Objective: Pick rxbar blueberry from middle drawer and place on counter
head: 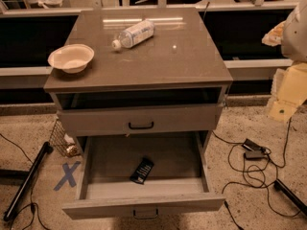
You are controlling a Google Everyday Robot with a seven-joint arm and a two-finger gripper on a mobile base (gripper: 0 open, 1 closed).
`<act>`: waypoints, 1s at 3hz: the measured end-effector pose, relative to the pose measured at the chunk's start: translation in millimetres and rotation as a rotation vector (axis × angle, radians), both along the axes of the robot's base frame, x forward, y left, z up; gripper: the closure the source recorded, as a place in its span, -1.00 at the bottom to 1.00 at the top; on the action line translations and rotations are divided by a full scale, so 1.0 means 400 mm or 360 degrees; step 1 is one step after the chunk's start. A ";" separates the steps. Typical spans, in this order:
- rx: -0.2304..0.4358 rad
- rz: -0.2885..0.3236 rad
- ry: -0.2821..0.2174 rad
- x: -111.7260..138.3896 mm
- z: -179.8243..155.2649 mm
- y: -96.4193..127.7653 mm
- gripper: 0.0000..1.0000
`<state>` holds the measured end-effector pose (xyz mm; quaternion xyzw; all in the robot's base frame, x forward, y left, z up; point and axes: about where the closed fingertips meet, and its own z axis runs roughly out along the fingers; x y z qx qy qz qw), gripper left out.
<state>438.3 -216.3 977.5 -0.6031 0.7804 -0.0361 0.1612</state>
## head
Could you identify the dark rxbar blueberry bar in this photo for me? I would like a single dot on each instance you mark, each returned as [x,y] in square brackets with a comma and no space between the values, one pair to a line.
[142,171]

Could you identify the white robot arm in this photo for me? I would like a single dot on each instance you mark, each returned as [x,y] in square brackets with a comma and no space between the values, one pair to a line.
[289,87]

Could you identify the grey drawer cabinet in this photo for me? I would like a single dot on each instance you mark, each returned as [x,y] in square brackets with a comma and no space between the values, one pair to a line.
[178,66]

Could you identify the closed grey top drawer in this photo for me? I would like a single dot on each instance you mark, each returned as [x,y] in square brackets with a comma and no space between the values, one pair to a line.
[93,122]

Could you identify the open grey middle drawer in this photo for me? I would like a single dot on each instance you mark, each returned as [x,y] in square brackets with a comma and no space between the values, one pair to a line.
[176,184]

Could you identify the clear plastic water bottle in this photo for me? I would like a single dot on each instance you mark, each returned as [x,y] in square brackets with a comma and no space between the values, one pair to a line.
[134,35]

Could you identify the white paper bowl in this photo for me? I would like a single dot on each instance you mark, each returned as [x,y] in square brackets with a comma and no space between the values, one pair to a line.
[72,58]

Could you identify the blue tape cross mark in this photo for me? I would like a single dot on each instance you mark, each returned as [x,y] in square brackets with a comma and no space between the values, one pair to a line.
[68,175]

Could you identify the black power adapter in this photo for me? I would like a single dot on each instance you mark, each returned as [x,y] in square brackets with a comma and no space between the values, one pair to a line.
[254,151]

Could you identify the black bar right floor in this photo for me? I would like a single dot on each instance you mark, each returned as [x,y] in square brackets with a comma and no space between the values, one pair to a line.
[280,186]

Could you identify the black bar floor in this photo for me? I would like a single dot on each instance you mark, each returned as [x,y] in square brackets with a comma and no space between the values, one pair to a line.
[26,184]
[280,186]

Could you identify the black bar left floor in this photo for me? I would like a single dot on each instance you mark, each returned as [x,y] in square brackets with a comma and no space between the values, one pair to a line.
[26,184]

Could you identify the wire mesh waste basket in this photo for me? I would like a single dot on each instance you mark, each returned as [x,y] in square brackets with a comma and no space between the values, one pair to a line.
[63,143]

